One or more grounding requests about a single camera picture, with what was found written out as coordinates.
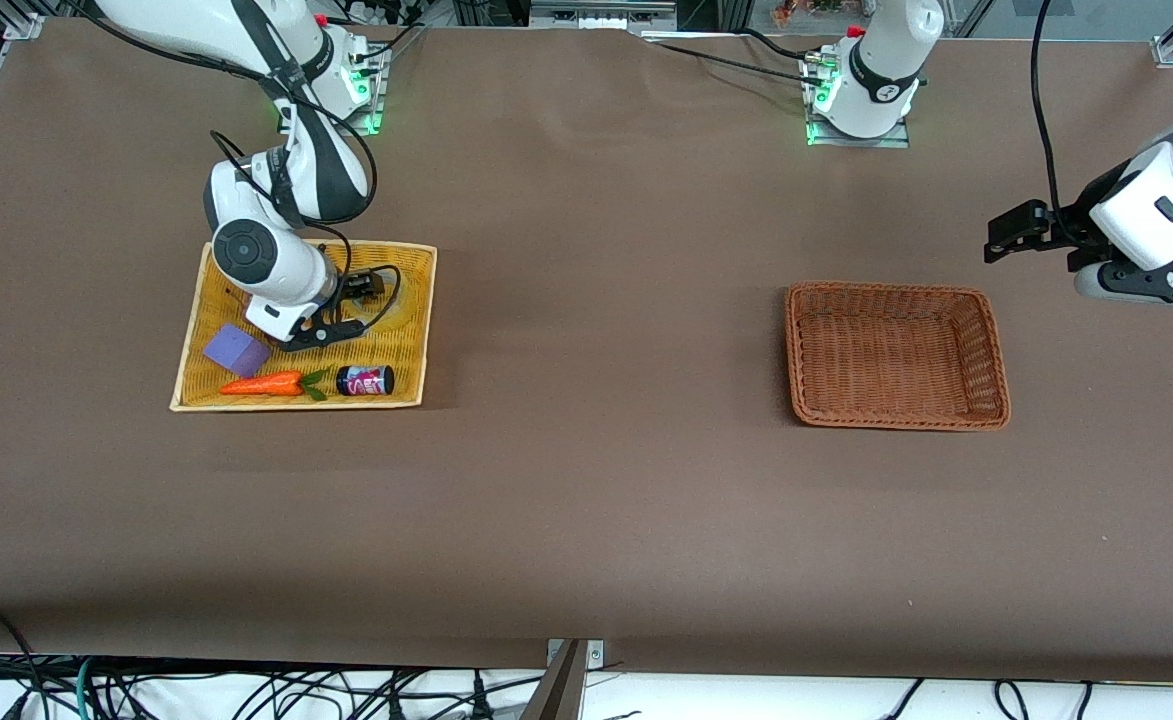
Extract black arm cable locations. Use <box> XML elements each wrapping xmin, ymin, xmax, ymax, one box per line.
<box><xmin>1030</xmin><ymin>0</ymin><xmax>1089</xmax><ymax>246</ymax></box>
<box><xmin>86</xmin><ymin>0</ymin><xmax>403</xmax><ymax>337</ymax></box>

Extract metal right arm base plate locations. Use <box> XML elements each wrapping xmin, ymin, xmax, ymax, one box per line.
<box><xmin>331</xmin><ymin>45</ymin><xmax>388</xmax><ymax>137</ymax></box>

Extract small black pink-label jar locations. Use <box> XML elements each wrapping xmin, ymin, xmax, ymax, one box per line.
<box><xmin>335</xmin><ymin>365</ymin><xmax>396</xmax><ymax>398</ymax></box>

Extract clear tape roll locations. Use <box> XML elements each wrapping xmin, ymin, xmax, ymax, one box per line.
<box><xmin>370</xmin><ymin>265</ymin><xmax>414</xmax><ymax>332</ymax></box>

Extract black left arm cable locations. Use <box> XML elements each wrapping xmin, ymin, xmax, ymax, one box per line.
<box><xmin>1030</xmin><ymin>0</ymin><xmax>1089</xmax><ymax>246</ymax></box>

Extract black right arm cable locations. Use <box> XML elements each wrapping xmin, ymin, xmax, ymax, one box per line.
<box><xmin>86</xmin><ymin>0</ymin><xmax>403</xmax><ymax>337</ymax></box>

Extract yellow wicker basket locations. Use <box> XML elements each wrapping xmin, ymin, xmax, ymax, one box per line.
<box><xmin>169</xmin><ymin>238</ymin><xmax>438</xmax><ymax>413</ymax></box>

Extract grey metal beam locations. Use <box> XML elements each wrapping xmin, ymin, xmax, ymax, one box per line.
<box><xmin>521</xmin><ymin>640</ymin><xmax>587</xmax><ymax>720</ymax></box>

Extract colourful background object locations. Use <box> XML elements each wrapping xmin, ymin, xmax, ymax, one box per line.
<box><xmin>771</xmin><ymin>0</ymin><xmax>847</xmax><ymax>29</ymax></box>

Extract orange toy carrot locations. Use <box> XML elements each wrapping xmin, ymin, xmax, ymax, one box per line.
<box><xmin>219</xmin><ymin>369</ymin><xmax>331</xmax><ymax>402</ymax></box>

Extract purple cube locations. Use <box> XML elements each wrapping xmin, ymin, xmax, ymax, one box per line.
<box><xmin>202</xmin><ymin>323</ymin><xmax>273</xmax><ymax>379</ymax></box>

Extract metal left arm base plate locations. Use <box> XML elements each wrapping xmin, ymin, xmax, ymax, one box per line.
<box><xmin>803</xmin><ymin>50</ymin><xmax>912</xmax><ymax>150</ymax></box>

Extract metal table edge bracket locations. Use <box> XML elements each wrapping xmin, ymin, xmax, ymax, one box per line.
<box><xmin>546</xmin><ymin>638</ymin><xmax>605</xmax><ymax>669</ymax></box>

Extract black cable on table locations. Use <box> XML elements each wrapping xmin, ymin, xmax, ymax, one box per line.
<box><xmin>643</xmin><ymin>28</ymin><xmax>832</xmax><ymax>89</ymax></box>

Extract brown wicker basket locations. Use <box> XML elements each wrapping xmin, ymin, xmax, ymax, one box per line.
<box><xmin>784</xmin><ymin>281</ymin><xmax>1012</xmax><ymax>432</ymax></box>

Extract grey metal box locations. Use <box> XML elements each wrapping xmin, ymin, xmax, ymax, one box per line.
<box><xmin>529</xmin><ymin>0</ymin><xmax>679</xmax><ymax>31</ymax></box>

